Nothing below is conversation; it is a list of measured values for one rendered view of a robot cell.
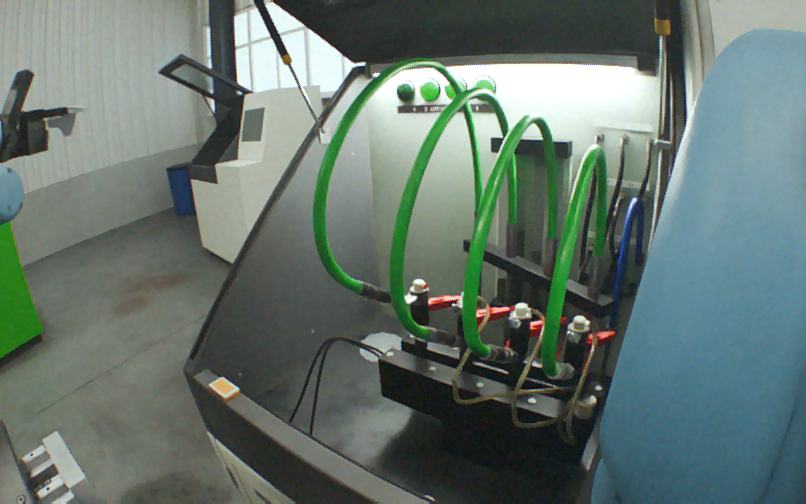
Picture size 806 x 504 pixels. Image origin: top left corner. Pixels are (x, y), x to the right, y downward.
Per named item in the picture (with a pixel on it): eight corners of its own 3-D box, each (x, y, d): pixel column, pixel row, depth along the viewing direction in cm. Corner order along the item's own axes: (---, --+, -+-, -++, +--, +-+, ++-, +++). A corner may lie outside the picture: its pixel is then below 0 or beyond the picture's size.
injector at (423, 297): (404, 407, 68) (396, 297, 61) (421, 392, 72) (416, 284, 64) (418, 413, 66) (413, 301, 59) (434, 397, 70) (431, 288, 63)
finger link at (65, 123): (88, 133, 62) (47, 140, 55) (88, 103, 60) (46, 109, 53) (90, 133, 60) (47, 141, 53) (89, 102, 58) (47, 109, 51)
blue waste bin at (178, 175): (167, 216, 599) (159, 169, 572) (196, 205, 648) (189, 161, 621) (185, 218, 571) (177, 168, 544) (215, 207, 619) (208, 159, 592)
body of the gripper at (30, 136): (31, 151, 56) (-12, 164, 44) (30, 108, 53) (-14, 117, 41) (51, 149, 55) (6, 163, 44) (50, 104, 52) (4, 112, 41)
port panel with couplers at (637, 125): (574, 276, 72) (583, 101, 62) (579, 269, 75) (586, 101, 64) (642, 289, 65) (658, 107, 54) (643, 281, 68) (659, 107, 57)
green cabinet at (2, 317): (22, 318, 275) (-13, 188, 229) (47, 340, 243) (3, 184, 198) (-45, 359, 193) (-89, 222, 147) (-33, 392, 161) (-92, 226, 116)
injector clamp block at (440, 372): (384, 425, 71) (377, 356, 65) (416, 395, 78) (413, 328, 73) (567, 495, 52) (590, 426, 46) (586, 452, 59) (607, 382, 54)
